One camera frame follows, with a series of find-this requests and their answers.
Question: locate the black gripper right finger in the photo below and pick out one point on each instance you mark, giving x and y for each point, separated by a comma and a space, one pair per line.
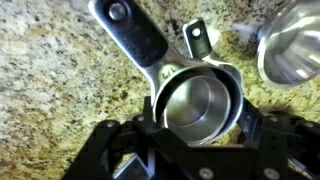
281, 137

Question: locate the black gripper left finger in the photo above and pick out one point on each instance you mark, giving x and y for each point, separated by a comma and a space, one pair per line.
116, 151

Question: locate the small steel measuring cup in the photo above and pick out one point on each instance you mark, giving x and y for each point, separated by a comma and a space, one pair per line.
209, 99

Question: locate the medium steel measuring cup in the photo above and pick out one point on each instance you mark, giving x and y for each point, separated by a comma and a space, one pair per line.
165, 68

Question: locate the steel mixing bowl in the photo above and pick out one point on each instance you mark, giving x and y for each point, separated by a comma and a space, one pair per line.
288, 52

